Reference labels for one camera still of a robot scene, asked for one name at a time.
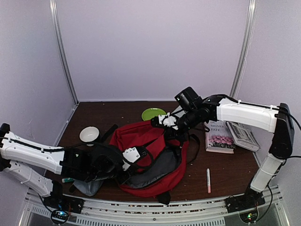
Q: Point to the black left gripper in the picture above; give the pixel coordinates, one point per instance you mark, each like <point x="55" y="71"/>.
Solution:
<point x="131" y="169"/>

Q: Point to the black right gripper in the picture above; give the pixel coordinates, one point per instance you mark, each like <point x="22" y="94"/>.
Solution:
<point x="170" y="134"/>

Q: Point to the red backpack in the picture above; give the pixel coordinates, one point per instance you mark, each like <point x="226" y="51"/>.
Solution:
<point x="155" y="175"/>

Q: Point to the rose cover book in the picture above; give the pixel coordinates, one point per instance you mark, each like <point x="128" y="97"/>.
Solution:
<point x="218" y="138"/>

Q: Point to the grey striped book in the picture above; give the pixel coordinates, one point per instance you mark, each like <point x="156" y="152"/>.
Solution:
<point x="243" y="136"/>

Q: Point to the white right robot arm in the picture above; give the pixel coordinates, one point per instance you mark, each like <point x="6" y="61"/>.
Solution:
<point x="271" y="124"/>

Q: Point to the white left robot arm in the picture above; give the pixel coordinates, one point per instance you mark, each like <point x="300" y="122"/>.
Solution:
<point x="17" y="155"/>

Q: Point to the grey pencil pouch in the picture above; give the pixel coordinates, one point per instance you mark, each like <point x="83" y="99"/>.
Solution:
<point x="88" y="188"/>

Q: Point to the white bowl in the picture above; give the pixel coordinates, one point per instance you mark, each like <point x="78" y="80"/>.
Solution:
<point x="89" y="134"/>

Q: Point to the green plate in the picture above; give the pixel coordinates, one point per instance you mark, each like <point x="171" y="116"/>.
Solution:
<point x="150" y="113"/>

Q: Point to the green white glue stick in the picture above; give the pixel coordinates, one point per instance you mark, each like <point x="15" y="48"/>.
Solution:
<point x="67" y="180"/>

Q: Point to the pink white pen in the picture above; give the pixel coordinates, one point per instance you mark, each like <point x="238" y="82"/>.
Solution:
<point x="208" y="180"/>

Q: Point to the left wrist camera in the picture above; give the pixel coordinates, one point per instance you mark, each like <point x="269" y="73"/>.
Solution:
<point x="106" y="162"/>

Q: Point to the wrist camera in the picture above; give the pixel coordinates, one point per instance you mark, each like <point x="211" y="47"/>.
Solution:
<point x="188" y="99"/>
<point x="106" y="162"/>

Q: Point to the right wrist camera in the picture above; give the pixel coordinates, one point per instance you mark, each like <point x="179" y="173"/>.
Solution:
<point x="188" y="99"/>

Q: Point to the aluminium front rail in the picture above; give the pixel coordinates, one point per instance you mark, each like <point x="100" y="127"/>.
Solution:
<point x="205" y="212"/>

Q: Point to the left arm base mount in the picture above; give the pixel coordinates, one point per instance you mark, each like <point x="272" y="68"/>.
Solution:
<point x="60" y="211"/>

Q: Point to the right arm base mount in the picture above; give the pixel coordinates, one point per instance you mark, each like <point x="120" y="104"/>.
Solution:
<point x="246" y="206"/>

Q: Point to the right aluminium frame post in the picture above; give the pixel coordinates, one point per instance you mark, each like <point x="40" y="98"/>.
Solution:
<point x="246" y="43"/>

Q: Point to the aluminium frame post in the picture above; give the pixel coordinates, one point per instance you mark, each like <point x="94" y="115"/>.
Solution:
<point x="62" y="54"/>
<point x="246" y="43"/>

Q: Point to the left aluminium frame post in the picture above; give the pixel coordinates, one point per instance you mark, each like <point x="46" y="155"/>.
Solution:
<point x="62" y="54"/>

